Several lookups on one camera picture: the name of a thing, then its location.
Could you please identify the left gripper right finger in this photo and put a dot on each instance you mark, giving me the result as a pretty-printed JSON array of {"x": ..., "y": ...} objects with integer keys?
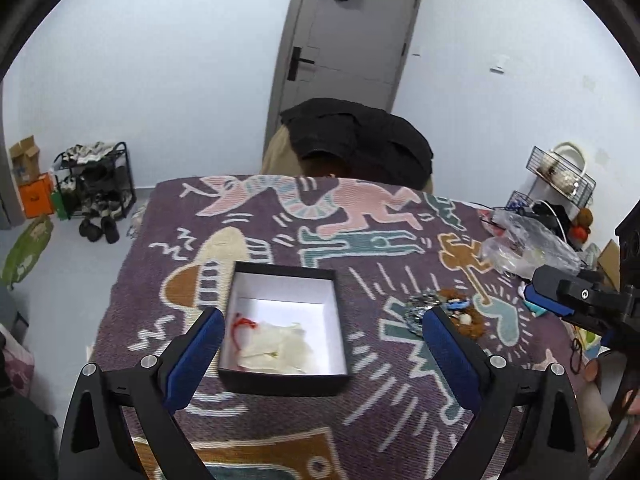
[{"x": 549, "y": 443}]

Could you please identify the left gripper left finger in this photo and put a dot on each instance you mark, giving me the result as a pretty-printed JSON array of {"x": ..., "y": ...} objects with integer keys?
[{"x": 96, "y": 442}]

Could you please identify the blue flower bead ornament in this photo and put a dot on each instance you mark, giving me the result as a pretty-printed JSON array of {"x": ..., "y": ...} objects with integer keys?
[{"x": 457, "y": 304}]

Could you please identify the white organza pouch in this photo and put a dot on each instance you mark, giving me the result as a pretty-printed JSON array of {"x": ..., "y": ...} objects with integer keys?
[{"x": 274, "y": 349}]

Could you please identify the black jewelry box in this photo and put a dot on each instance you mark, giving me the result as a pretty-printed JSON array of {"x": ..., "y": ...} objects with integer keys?
[{"x": 285, "y": 295}]

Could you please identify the black-haired boy figurine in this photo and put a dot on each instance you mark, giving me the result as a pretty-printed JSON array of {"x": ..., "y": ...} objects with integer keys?
[{"x": 536, "y": 308}]

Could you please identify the brown plush toy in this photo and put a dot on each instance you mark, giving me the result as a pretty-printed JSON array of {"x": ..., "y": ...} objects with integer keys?
[{"x": 581, "y": 226}]

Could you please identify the clear plastic bag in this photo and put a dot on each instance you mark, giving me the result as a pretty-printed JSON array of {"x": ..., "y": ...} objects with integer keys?
[{"x": 520, "y": 245}]

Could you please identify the purple patterned woven blanket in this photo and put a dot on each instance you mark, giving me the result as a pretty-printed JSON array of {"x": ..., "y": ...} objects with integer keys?
[{"x": 397, "y": 418}]

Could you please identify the green floor mat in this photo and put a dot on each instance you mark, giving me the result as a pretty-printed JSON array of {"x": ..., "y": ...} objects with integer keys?
[{"x": 26, "y": 251}]

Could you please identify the orange paper bag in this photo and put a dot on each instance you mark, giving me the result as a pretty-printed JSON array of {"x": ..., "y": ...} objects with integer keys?
[{"x": 36, "y": 197}]

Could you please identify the black shoe rack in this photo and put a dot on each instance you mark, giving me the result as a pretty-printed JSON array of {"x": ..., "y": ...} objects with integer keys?
[{"x": 88, "y": 176}]

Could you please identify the cardboard box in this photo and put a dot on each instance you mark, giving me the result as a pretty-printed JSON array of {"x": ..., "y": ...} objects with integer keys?
[{"x": 24, "y": 156}]

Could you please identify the black jacket on chair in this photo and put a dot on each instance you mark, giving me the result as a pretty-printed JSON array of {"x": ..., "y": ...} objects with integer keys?
[{"x": 357, "y": 141}]

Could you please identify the grey door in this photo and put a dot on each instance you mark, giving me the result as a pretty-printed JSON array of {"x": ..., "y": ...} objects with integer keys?
[{"x": 360, "y": 48}]

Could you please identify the black wire basket shelf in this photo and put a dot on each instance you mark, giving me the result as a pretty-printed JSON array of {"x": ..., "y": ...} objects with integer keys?
[{"x": 564, "y": 168}]

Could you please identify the black door handle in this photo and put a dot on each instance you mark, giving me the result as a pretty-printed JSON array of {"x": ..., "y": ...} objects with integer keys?
[{"x": 295, "y": 60}]

